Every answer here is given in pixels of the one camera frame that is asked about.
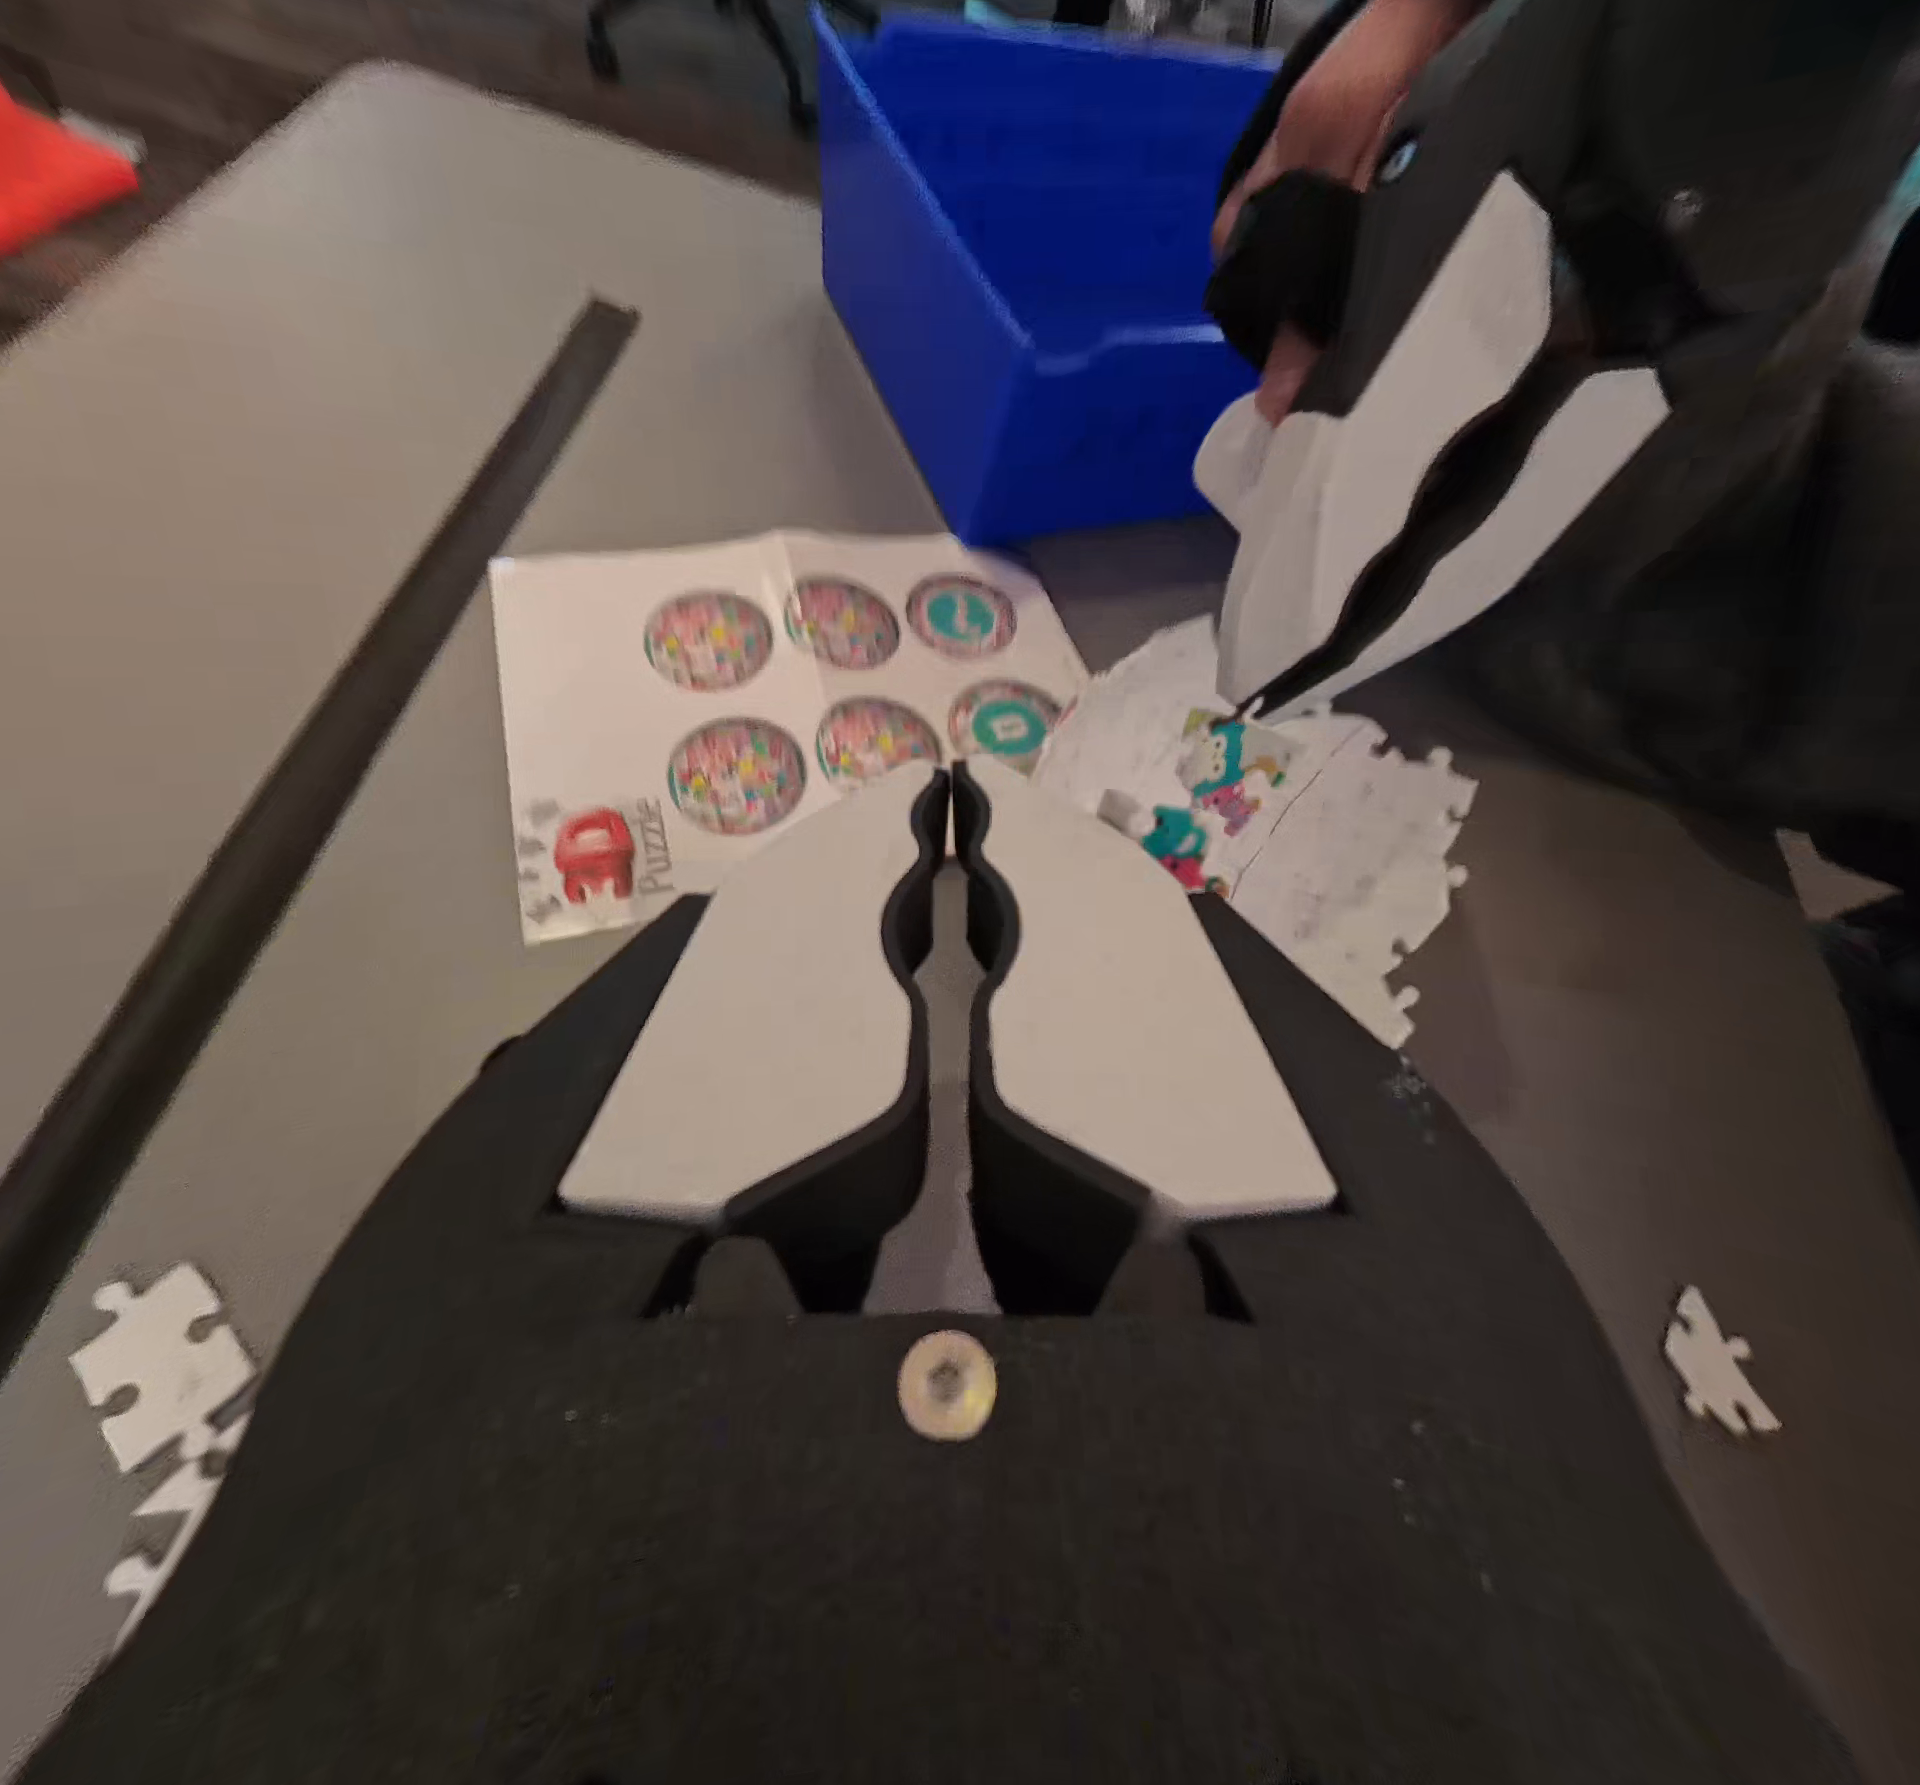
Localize single white puzzle piece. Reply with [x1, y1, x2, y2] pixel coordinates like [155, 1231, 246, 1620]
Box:
[1664, 1283, 1783, 1438]

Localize blue plastic bin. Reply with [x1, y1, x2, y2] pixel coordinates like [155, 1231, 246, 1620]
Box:
[808, 5, 1293, 549]

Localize orange traffic cone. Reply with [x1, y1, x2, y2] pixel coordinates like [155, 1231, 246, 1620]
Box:
[0, 83, 143, 261]

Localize person's right hand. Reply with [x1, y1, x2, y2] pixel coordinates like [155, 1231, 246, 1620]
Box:
[1219, 0, 1469, 245]

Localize puzzle instruction sheet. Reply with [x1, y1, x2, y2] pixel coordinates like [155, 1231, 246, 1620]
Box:
[485, 529, 1088, 948]

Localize cluster of loose puzzle pieces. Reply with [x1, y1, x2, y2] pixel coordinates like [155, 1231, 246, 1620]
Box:
[65, 1258, 264, 1638]

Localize person's right forearm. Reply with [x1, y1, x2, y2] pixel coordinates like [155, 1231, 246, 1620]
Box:
[1351, 212, 1920, 901]

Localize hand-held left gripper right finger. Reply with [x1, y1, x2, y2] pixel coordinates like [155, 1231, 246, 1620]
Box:
[952, 759, 1339, 1319]

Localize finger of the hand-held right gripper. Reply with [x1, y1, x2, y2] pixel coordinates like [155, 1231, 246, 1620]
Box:
[1193, 171, 1565, 718]
[1258, 364, 1674, 718]

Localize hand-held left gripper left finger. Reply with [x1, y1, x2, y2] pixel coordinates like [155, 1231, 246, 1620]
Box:
[559, 761, 952, 1319]

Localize partly built puzzle ball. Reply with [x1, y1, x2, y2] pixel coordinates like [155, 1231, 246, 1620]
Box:
[1033, 614, 1484, 1053]

